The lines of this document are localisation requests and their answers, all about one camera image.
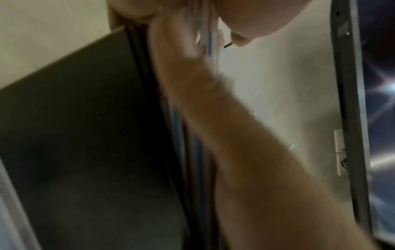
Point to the grey metal door frame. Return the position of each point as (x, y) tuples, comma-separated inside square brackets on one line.
[(351, 109)]

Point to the person's left hand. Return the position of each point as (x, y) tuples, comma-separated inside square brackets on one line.
[(259, 17)]

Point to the person's right forearm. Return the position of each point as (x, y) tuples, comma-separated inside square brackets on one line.
[(271, 185)]

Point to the small black pin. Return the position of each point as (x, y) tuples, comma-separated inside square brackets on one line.
[(227, 45)]

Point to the dark grey cabinet panel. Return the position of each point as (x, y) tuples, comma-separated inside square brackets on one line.
[(86, 146)]

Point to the white latch bracket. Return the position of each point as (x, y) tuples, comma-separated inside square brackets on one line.
[(339, 146)]

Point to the person's right hand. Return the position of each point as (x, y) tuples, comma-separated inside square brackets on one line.
[(179, 68)]

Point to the dark reflective glass pane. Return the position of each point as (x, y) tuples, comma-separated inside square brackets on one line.
[(381, 122)]

